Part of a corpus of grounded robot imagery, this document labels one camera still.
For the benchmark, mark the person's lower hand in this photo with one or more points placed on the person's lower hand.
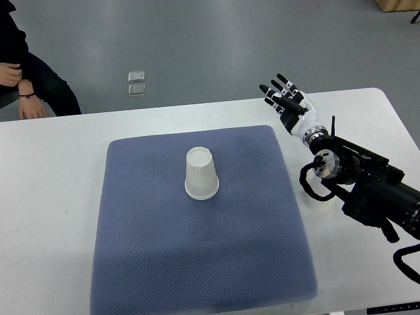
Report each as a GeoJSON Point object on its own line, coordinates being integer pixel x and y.
{"type": "Point", "coordinates": [31, 108]}

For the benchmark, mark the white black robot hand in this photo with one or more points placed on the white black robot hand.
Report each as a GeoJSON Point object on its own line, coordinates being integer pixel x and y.
{"type": "Point", "coordinates": [296, 110]}

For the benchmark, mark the person's upper hand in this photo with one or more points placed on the person's upper hand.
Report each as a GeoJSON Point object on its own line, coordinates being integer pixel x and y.
{"type": "Point", "coordinates": [10, 74]}

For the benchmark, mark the white paper cup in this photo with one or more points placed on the white paper cup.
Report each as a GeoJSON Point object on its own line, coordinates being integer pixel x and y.
{"type": "Point", "coordinates": [201, 180]}
{"type": "Point", "coordinates": [320, 202]}

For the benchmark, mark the person's bare forearm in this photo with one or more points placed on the person's bare forearm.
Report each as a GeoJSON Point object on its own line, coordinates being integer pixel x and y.
{"type": "Point", "coordinates": [25, 88]}

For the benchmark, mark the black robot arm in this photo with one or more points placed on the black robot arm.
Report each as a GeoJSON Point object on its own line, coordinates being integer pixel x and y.
{"type": "Point", "coordinates": [371, 189]}

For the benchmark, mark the person's dark jacket torso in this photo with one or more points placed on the person's dark jacket torso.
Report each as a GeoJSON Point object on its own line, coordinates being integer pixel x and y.
{"type": "Point", "coordinates": [14, 49]}

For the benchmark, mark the lower metal floor plate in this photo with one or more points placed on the lower metal floor plate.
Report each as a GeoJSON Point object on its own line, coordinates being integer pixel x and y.
{"type": "Point", "coordinates": [137, 89]}

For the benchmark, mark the metal floor plate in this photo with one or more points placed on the metal floor plate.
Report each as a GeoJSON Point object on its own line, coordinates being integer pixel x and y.
{"type": "Point", "coordinates": [136, 76]}
{"type": "Point", "coordinates": [137, 89]}

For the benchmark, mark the upper metal floor plate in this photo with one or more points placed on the upper metal floor plate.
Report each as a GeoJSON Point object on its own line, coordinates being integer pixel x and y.
{"type": "Point", "coordinates": [136, 76]}

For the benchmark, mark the white paper cup on mat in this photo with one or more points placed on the white paper cup on mat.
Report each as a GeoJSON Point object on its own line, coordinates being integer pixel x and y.
{"type": "Point", "coordinates": [201, 180]}

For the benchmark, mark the wooden box in corner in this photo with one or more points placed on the wooden box in corner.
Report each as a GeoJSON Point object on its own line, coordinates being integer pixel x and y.
{"type": "Point", "coordinates": [398, 5]}

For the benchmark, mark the blue-grey textured mat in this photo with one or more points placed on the blue-grey textured mat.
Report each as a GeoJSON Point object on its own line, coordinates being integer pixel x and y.
{"type": "Point", "coordinates": [159, 251]}

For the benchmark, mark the black tripod leg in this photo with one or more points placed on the black tripod leg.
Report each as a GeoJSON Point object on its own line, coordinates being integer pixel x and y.
{"type": "Point", "coordinates": [414, 19]}

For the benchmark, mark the black table control panel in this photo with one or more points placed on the black table control panel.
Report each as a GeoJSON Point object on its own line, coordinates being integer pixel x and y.
{"type": "Point", "coordinates": [393, 308]}

